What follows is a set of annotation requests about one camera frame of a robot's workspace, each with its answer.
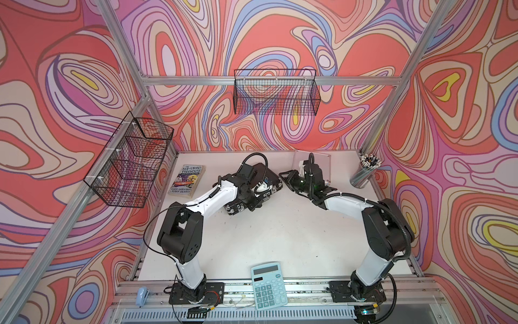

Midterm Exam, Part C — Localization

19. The silver poker set case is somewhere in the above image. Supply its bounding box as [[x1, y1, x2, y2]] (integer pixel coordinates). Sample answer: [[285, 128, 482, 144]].
[[292, 151, 331, 186]]

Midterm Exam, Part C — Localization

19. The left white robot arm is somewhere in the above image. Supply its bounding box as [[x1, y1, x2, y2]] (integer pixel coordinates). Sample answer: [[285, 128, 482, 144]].
[[156, 163, 282, 290]]

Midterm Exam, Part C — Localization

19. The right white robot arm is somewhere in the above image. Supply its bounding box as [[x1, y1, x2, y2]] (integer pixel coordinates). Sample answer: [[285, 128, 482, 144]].
[[279, 153, 415, 290]]

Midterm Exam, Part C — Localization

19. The teal calculator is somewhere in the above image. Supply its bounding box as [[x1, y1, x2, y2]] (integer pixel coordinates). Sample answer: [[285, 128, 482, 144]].
[[251, 262, 288, 311]]

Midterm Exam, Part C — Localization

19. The treehouse paperback book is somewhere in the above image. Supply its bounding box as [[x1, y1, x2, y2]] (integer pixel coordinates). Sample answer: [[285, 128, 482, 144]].
[[167, 164, 205, 198]]

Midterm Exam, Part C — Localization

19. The back black wire basket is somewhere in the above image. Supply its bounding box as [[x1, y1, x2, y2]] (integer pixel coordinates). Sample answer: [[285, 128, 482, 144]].
[[233, 67, 321, 116]]

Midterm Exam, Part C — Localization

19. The silver pencil cup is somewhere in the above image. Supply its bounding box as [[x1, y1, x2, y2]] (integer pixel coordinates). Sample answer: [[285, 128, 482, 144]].
[[350, 154, 381, 188]]

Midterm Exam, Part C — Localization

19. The black wire basket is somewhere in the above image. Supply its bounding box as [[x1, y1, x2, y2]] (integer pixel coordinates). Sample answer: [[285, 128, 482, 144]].
[[83, 112, 174, 208], [233, 67, 321, 116]]

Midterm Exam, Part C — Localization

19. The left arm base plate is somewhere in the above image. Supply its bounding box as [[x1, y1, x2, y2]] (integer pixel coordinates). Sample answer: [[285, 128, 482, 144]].
[[169, 282, 225, 306]]

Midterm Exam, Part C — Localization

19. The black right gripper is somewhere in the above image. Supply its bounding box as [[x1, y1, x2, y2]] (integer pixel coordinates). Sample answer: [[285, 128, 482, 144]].
[[278, 169, 313, 194]]

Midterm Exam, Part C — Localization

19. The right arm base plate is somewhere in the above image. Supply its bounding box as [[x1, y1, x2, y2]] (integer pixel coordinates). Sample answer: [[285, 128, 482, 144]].
[[326, 279, 387, 304]]

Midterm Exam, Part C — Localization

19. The small blue stapler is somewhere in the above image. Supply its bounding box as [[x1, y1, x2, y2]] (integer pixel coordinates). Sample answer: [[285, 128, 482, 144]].
[[136, 286, 150, 308]]

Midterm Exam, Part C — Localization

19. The black poker set case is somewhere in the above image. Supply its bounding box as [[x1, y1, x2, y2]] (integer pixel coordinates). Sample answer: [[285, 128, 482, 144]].
[[223, 163, 283, 215]]

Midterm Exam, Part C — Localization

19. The left black wire basket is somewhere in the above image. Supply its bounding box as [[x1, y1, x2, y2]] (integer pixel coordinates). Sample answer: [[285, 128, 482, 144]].
[[83, 112, 174, 208]]

